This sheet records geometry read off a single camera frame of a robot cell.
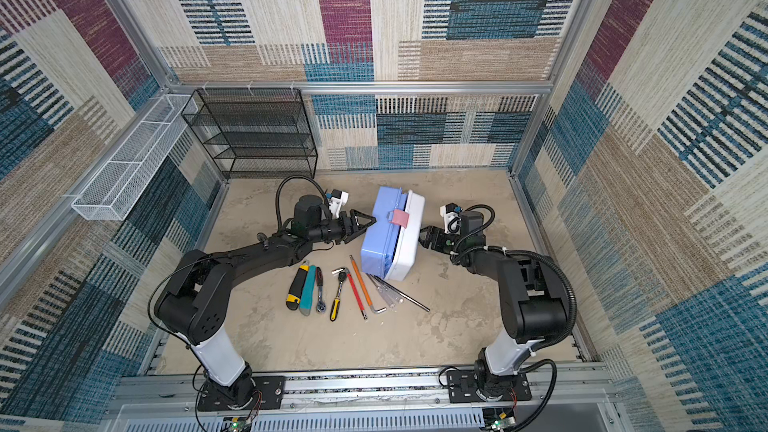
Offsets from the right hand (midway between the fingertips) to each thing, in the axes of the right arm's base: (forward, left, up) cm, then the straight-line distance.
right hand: (422, 238), depth 94 cm
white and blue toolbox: (-4, +9, +9) cm, 13 cm away
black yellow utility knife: (-12, +39, -6) cm, 41 cm away
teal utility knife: (-14, +35, -5) cm, 38 cm away
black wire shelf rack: (+41, +58, +11) cm, 72 cm away
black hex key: (-15, +7, -6) cm, 18 cm away
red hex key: (-10, +22, -6) cm, 25 cm away
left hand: (-1, +14, +11) cm, 18 cm away
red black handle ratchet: (-18, +30, -4) cm, 35 cm away
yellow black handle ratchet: (-9, +25, -5) cm, 27 cm away
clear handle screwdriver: (-14, +10, -6) cm, 19 cm away
